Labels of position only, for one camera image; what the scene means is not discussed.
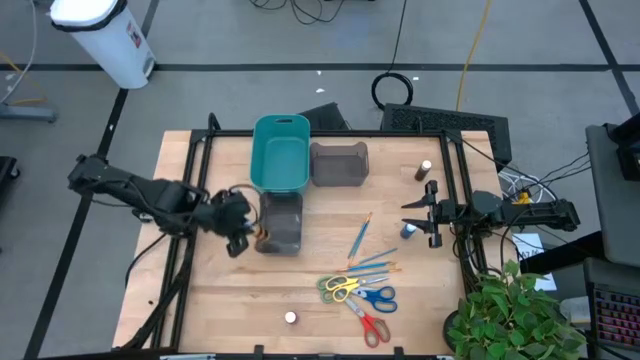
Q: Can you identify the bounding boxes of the black left base cable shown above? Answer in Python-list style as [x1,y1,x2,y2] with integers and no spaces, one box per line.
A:
[124,232,169,289]

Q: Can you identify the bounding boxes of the black coiled hanging cable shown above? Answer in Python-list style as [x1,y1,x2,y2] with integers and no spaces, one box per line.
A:
[370,0,415,112]

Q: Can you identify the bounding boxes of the teal plastic bin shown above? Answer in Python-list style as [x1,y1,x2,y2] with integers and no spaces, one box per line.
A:
[249,113,312,195]

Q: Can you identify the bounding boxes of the yellow-handled scissors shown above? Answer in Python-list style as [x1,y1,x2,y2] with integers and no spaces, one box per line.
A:
[324,273,391,304]

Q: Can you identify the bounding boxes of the white paper sheet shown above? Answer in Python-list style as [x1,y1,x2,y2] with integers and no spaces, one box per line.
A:
[512,232,558,292]

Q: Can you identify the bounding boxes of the thick yellow hanging cable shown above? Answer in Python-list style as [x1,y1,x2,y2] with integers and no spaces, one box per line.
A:
[455,0,494,112]

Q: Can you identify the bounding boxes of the black floor cable bundle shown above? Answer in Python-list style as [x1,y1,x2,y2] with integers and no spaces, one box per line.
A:
[248,0,347,25]

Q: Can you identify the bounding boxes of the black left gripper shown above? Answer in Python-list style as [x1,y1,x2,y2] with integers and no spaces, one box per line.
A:
[197,185,254,259]

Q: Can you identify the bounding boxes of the black angled panel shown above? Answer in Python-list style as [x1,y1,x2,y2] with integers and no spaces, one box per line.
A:
[298,101,352,132]

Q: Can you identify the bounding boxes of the black backlit keyboard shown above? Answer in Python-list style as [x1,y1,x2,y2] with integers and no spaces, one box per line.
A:
[583,257,640,351]

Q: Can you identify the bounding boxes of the brown paint bottle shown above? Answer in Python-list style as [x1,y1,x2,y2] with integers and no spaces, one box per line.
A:
[413,158,433,182]

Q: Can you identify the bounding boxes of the green potted plant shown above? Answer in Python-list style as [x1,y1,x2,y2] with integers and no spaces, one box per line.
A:
[441,259,589,360]

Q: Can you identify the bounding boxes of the white trash can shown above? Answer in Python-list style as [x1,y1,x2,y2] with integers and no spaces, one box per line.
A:
[49,0,157,90]

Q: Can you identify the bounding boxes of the blue-handled scissors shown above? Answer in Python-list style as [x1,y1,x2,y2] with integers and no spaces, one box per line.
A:
[349,284,399,315]

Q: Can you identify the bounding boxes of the grey stand base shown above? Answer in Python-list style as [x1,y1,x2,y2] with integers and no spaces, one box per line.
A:
[0,102,57,124]

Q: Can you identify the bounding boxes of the grey desk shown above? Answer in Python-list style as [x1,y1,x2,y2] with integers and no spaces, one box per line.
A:
[585,122,640,269]

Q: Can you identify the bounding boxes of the blue-handled paintbrush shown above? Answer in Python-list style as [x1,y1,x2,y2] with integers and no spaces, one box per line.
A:
[337,260,397,273]
[357,247,399,266]
[347,268,403,279]
[348,211,374,262]
[349,219,371,267]

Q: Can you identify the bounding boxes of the green-handled scissors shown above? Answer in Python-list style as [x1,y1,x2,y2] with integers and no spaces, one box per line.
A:
[315,274,351,305]

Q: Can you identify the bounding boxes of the red-handled scissors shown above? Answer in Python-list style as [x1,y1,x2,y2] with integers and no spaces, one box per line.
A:
[343,297,392,350]

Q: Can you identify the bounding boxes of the wide grey translucent bin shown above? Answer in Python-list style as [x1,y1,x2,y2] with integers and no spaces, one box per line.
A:
[308,140,370,188]

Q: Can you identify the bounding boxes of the tall grey translucent bin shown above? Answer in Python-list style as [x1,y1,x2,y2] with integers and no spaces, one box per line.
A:
[254,192,305,256]

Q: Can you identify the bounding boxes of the black chair base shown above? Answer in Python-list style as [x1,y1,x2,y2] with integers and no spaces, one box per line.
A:
[0,155,21,201]

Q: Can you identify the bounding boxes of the white floor cable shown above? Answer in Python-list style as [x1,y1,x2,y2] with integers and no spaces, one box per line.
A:
[0,0,39,104]

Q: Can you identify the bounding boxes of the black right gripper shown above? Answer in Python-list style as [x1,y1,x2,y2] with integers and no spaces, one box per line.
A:
[401,179,459,250]

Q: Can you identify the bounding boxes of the black aluminium table frame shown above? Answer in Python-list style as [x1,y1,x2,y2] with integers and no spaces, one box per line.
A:
[119,112,506,360]

